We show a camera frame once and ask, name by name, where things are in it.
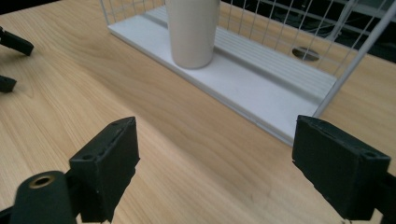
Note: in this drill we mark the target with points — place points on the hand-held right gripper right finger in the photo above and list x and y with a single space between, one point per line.
336 165

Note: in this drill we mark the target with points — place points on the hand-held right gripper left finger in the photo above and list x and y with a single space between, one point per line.
106 161

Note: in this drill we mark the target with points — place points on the white tumbler with red lid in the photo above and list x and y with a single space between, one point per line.
193 34

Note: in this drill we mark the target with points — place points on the dark round table grommet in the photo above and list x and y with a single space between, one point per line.
306 54

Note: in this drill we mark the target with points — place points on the white desk frame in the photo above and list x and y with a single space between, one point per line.
345 17

